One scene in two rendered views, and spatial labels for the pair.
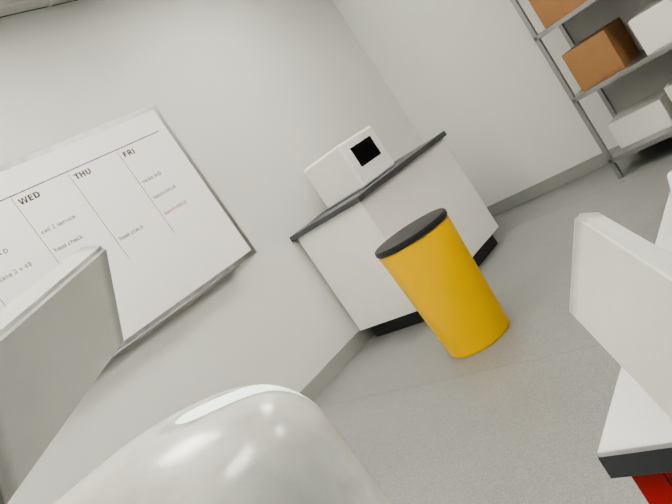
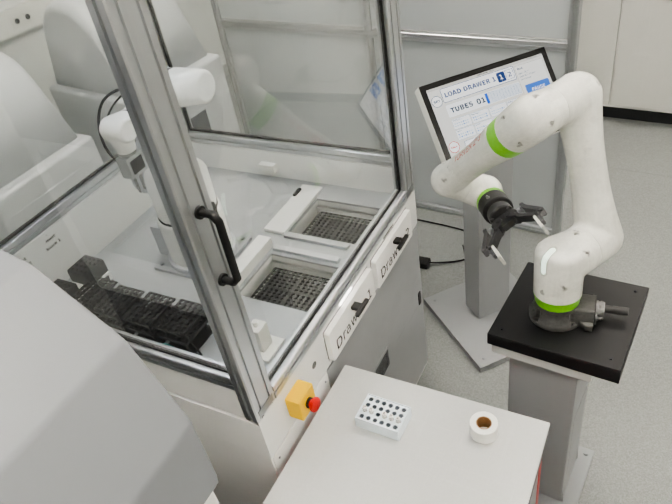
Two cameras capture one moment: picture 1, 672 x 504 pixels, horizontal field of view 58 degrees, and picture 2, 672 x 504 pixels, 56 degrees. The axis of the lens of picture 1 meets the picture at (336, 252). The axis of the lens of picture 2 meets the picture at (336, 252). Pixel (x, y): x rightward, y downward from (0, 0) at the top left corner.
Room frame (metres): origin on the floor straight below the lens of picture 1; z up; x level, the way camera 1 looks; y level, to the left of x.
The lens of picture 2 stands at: (1.34, -0.68, 2.15)
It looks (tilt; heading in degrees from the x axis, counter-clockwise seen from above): 38 degrees down; 171
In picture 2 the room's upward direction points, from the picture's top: 11 degrees counter-clockwise
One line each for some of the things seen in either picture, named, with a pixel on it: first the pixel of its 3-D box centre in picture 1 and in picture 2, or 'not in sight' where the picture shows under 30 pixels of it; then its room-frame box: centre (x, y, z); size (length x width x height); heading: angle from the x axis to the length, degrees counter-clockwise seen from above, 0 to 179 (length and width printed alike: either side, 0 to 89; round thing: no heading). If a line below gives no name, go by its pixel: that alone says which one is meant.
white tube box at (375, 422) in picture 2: not in sight; (383, 416); (0.34, -0.48, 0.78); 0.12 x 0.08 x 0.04; 46
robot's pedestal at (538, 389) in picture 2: not in sight; (547, 405); (0.20, 0.10, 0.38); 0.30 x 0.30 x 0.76; 43
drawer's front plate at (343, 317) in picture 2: not in sight; (351, 312); (0.03, -0.46, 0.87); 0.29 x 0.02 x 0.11; 138
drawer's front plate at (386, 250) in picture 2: not in sight; (392, 247); (-0.21, -0.25, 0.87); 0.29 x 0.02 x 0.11; 138
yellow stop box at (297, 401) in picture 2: not in sight; (301, 400); (0.28, -0.67, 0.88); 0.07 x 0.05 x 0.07; 138
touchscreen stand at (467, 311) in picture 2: not in sight; (493, 230); (-0.57, 0.29, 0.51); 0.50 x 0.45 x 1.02; 7
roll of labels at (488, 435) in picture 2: not in sight; (483, 427); (0.46, -0.25, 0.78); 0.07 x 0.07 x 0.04
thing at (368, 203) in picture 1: (392, 217); not in sight; (4.19, -0.46, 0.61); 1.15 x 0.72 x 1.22; 133
